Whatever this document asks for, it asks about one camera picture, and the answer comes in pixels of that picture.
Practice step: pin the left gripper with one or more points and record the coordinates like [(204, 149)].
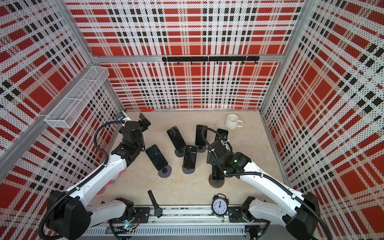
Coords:
[(144, 126)]

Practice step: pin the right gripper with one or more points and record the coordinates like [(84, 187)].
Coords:
[(210, 160)]

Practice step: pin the black phone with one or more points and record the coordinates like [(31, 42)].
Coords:
[(156, 157), (221, 135), (217, 174), (176, 138)]

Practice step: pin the purple phone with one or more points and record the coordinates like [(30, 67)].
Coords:
[(190, 156)]

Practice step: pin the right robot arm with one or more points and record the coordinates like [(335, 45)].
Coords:
[(299, 213)]

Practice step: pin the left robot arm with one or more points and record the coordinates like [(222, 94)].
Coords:
[(69, 214)]

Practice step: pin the grey stand back centre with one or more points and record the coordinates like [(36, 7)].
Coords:
[(201, 149)]

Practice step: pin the grey stand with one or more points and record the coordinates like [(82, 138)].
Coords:
[(180, 153), (165, 172), (201, 149)]

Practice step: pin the green phone back centre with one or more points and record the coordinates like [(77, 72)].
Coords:
[(200, 134)]

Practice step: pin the grey stand back left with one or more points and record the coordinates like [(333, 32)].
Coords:
[(180, 153)]

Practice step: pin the grey stand far left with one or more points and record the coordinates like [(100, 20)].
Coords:
[(165, 172)]

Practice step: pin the white ceramic mug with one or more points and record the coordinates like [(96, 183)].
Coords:
[(233, 122)]

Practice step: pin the black alarm clock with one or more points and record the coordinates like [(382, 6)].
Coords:
[(220, 205)]

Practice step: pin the pink white plush toy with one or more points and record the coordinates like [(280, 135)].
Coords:
[(109, 183)]

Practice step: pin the black wrist watch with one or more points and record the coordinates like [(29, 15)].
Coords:
[(158, 211)]

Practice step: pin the white wire mesh basket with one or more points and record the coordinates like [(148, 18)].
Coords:
[(68, 110)]

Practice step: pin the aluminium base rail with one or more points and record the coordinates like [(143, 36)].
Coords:
[(181, 221)]

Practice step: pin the black hook rail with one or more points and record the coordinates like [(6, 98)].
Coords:
[(211, 59)]

